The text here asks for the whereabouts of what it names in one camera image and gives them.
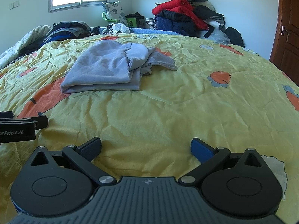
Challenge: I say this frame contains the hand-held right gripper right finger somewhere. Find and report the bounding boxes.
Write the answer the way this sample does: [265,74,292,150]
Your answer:
[178,138,265,188]

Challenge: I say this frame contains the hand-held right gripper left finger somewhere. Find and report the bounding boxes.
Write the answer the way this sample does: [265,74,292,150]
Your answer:
[24,136,117,187]

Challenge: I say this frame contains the light purple long-sleeve shirt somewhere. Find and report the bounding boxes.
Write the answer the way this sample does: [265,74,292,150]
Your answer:
[60,41,179,94]

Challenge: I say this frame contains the pile of dark folded clothes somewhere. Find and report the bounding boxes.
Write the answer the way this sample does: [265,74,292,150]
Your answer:
[43,21,101,43]

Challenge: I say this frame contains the dark grey clothes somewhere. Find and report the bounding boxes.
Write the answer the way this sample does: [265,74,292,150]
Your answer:
[194,1,226,32]

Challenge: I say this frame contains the yellow printed quilt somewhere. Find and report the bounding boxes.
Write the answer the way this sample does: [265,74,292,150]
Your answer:
[0,33,299,215]

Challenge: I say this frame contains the white quilted blanket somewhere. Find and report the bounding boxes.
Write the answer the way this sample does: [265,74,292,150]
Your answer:
[0,25,53,69]

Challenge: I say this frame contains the clear plastic bag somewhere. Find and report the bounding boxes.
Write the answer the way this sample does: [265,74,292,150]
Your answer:
[206,28,230,44]

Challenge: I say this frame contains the black bag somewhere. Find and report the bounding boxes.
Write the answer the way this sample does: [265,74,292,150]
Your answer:
[224,27,245,47]

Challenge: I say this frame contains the white black printed cloth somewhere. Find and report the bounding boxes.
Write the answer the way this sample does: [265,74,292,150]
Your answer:
[107,23,130,35]

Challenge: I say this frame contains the green plastic chair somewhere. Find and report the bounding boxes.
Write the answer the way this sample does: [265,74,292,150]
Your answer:
[102,12,138,28]

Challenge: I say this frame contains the blue bed sheet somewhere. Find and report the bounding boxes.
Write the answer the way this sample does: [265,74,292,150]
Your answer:
[99,27,183,36]

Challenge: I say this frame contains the navy padded jacket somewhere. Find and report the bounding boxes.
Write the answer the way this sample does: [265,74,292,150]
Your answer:
[155,10,201,38]

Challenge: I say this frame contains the grey patterned pillow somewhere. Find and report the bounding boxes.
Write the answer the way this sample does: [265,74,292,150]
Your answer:
[101,1,129,27]

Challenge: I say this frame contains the striped cloth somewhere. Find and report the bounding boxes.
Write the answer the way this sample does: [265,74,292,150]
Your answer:
[145,17,157,30]

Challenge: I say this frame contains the dark cloth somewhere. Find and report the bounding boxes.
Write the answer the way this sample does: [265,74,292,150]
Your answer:
[125,12,146,28]

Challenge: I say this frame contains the brown wooden door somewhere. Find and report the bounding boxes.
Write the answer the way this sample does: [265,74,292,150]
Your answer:
[269,0,299,85]

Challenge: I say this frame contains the pile of clothes by wall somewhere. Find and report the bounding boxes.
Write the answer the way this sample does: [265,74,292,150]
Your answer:
[152,0,209,30]

